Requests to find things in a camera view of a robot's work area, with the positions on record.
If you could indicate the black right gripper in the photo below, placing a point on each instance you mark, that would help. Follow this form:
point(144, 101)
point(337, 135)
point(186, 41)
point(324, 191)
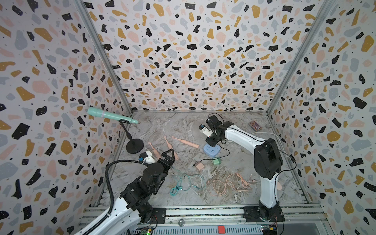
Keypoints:
point(208, 140)

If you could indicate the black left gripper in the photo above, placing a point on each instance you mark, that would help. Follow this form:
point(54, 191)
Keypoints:
point(166, 163)

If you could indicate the pink toothbrush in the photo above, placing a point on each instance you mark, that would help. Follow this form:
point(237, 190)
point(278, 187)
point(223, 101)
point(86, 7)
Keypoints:
point(155, 151)
point(186, 142)
point(171, 147)

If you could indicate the green plug adapter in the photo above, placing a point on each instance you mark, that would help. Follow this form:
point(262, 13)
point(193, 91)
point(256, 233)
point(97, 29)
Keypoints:
point(216, 161)

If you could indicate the pink plug adapter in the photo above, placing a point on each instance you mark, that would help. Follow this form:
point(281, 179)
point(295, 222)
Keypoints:
point(199, 166)

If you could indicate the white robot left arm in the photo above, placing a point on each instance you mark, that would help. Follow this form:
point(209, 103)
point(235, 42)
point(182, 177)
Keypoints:
point(129, 199)

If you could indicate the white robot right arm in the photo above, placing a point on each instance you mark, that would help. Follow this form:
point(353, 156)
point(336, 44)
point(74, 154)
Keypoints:
point(267, 161)

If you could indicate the light blue power strip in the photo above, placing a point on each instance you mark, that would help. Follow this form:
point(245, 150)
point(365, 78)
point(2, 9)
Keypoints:
point(212, 152)

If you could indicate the black microphone stand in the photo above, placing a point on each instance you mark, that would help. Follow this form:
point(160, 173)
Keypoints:
point(134, 146)

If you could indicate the small colourful card box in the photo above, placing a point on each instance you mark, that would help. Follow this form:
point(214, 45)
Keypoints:
point(255, 126)

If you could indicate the black corrugated conduit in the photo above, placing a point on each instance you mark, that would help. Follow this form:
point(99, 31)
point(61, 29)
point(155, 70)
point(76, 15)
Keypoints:
point(111, 194)

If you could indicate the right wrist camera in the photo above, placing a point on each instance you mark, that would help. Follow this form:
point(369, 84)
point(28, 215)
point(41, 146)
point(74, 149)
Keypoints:
point(205, 130)

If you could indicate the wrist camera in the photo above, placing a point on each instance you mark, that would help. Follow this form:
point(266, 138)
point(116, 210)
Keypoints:
point(146, 157)
point(205, 130)

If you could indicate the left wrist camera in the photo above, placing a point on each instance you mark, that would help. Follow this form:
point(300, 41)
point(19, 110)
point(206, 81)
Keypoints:
point(146, 157)

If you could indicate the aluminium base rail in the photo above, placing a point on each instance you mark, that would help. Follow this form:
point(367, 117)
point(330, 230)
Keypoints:
point(293, 219)

